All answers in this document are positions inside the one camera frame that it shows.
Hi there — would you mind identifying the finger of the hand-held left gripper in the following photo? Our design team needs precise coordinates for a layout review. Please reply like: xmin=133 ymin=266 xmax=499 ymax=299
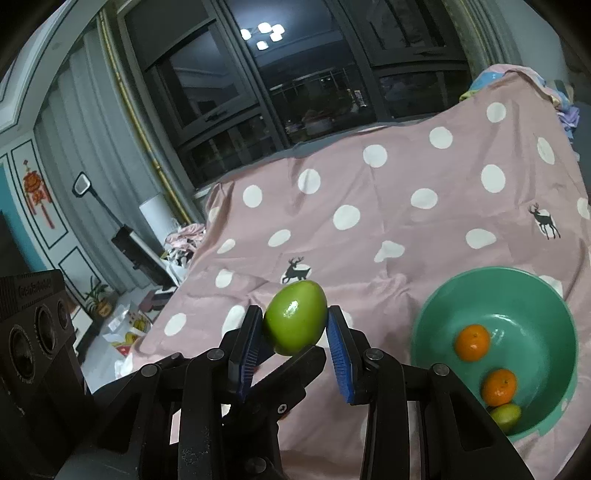
xmin=222 ymin=346 xmax=327 ymax=426

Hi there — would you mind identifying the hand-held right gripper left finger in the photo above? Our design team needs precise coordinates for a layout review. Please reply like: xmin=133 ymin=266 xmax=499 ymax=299
xmin=60 ymin=305 xmax=280 ymax=480

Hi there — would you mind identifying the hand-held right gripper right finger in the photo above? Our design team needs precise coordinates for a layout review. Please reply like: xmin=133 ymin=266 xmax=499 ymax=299
xmin=326 ymin=306 xmax=536 ymax=480

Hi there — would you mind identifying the green jujube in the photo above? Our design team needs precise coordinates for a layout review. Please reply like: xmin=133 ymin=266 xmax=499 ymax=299
xmin=489 ymin=403 xmax=522 ymax=433
xmin=262 ymin=280 xmax=328 ymax=356

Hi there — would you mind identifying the orange tangerine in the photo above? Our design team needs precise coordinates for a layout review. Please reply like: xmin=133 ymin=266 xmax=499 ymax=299
xmin=455 ymin=324 xmax=491 ymax=361
xmin=481 ymin=368 xmax=518 ymax=407

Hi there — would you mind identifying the green bowl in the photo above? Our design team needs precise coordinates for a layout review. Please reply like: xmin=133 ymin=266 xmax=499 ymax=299
xmin=410 ymin=267 xmax=579 ymax=440

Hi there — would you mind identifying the potted green plant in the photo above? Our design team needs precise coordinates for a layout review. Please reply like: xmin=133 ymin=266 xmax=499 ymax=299
xmin=84 ymin=276 xmax=117 ymax=318

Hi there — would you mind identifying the open white cardboard box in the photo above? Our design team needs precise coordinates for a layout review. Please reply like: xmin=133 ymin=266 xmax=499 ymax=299
xmin=102 ymin=300 xmax=154 ymax=347

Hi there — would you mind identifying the black flat box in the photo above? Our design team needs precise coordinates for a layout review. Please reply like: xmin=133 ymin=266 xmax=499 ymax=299
xmin=140 ymin=286 xmax=179 ymax=315

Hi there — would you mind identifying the pink polka dot blanket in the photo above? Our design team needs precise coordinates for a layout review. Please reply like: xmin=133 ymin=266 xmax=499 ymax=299
xmin=115 ymin=69 xmax=591 ymax=480

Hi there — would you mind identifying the white printed bag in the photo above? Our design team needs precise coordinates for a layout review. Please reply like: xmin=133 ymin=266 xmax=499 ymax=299
xmin=161 ymin=247 xmax=194 ymax=278

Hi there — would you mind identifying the pink clothes pile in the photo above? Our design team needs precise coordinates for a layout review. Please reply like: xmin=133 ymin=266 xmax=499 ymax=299
xmin=164 ymin=223 xmax=207 ymax=251

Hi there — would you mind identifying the black floor stand holder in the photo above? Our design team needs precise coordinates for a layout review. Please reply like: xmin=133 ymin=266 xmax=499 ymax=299
xmin=72 ymin=172 xmax=131 ymax=232

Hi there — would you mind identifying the grey curtain gold trim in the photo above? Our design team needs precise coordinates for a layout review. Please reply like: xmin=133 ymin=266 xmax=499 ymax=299
xmin=464 ymin=0 xmax=575 ymax=84
xmin=98 ymin=8 xmax=205 ymax=227

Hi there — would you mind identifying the dark glass window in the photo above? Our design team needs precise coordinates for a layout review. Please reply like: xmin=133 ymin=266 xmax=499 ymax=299
xmin=119 ymin=0 xmax=477 ymax=188

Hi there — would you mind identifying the pastel colourful cloth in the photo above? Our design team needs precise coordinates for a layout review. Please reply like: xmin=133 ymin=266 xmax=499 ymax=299
xmin=459 ymin=64 xmax=581 ymax=140

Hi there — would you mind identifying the red knot wall decoration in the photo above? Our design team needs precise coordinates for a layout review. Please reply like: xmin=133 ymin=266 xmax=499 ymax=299
xmin=22 ymin=159 xmax=57 ymax=230

